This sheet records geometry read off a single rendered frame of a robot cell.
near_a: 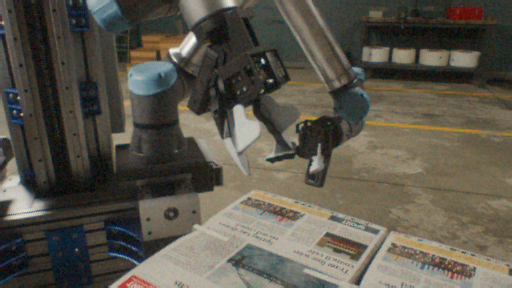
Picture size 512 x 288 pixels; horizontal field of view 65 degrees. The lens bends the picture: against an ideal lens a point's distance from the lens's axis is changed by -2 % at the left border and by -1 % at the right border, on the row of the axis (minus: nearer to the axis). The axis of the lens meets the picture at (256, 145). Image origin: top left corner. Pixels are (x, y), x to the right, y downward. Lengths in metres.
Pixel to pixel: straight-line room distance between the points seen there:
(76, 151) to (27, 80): 0.21
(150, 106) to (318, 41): 0.42
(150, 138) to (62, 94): 0.25
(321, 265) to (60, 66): 0.76
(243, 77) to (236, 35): 0.06
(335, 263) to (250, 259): 0.13
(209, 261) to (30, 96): 0.65
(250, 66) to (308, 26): 0.40
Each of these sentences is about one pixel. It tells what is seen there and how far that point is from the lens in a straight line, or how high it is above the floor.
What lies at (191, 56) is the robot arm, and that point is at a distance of 1.10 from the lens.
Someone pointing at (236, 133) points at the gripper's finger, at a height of 1.04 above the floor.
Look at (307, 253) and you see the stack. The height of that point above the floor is 0.83.
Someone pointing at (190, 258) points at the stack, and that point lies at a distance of 0.66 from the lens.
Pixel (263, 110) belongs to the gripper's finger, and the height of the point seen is 1.05.
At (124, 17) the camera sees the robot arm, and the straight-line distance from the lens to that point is 0.62.
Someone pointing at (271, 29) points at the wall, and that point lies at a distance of 7.17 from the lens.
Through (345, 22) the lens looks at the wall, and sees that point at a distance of 6.96.
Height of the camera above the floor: 1.21
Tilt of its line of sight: 21 degrees down
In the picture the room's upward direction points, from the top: straight up
